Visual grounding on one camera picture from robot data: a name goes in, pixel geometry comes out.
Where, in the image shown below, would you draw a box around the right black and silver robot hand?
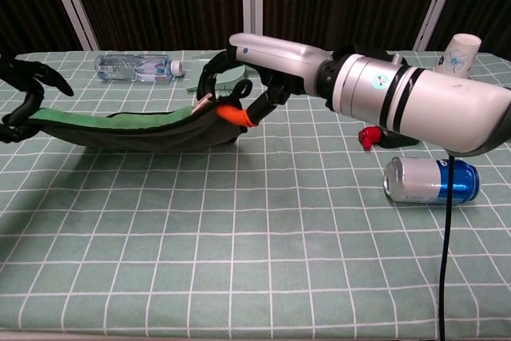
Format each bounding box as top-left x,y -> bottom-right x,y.
197,32 -> 333,129

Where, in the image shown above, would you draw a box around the green black cloth bag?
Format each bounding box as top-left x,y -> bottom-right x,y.
27,95 -> 247,154

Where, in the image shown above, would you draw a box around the clear plastic water bottle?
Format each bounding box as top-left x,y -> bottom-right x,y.
94,53 -> 185,85

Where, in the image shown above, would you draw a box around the black bottle with red cap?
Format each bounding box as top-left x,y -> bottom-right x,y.
358,125 -> 420,153

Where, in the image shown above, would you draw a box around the black cable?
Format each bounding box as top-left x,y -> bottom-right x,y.
438,155 -> 457,341

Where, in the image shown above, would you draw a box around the silver and blue drink can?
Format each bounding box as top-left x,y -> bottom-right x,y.
382,156 -> 480,207

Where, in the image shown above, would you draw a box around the green checked tablecloth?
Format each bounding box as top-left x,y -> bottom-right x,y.
0,50 -> 511,340

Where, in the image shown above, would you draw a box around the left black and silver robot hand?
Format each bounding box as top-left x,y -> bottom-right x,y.
0,53 -> 75,145

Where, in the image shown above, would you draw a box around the white flower-print paper cups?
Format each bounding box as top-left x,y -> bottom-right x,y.
434,33 -> 483,78

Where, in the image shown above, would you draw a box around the black rubber slipper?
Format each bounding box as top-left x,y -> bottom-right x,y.
345,43 -> 409,67

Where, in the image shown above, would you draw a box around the pale green plastic scoop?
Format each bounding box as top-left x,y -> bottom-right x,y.
185,50 -> 256,93

